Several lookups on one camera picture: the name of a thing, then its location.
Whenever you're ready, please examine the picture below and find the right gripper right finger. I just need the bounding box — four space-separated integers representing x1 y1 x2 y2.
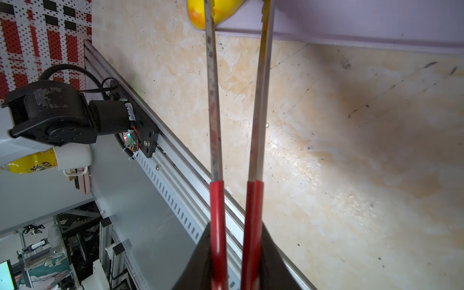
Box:
260 225 310 290

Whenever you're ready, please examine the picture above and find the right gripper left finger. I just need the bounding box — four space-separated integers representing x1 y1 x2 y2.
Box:
172 223 212 290

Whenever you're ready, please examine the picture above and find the metal tongs red handle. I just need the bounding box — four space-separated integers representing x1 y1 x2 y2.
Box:
202 0 274 290

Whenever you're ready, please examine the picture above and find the yellow twisted bread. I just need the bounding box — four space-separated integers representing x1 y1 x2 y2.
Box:
187 0 245 30

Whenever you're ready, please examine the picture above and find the lavender plastic tray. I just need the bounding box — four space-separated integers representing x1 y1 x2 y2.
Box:
213 0 464 55

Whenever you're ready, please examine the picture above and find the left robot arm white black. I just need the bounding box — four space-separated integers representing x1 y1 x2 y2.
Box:
1 64 135 165

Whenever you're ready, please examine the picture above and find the yellow white bottle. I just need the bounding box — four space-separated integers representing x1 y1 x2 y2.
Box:
1 143 93 177

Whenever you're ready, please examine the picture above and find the computer monitor background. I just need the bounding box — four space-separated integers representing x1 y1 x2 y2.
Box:
0 260 18 290

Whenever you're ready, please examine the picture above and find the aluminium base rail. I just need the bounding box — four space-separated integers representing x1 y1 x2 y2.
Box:
83 39 320 290

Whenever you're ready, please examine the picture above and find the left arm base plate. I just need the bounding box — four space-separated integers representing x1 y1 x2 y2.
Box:
123 99 160 158

